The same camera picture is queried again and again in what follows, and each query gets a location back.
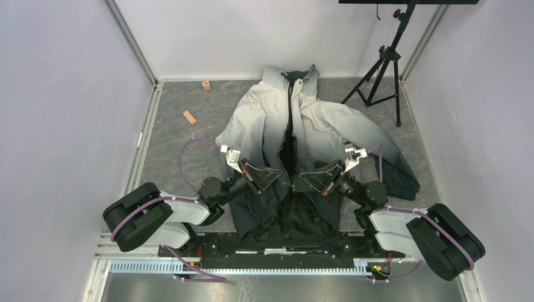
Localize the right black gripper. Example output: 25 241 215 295
298 159 365 207

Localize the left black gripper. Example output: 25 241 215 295
217 157 283 206

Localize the small wooden cube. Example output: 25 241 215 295
202 81 212 91

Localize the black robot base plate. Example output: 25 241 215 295
175 232 405 269

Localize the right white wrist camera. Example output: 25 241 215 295
344 143 368 173

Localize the long wooden block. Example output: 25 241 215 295
183 111 198 125

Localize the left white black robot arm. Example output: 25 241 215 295
102 159 282 257

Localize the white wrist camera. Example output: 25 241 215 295
344 143 368 173
220 144 242 174

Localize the grey to black gradient jacket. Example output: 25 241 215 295
215 67 420 247

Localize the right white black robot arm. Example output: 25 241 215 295
298 161 486 281

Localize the black camera tripod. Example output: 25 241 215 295
338 0 479 127

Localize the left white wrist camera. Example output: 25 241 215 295
220 144 242 174

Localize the white toothed cable rail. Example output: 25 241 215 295
109 260 393 277

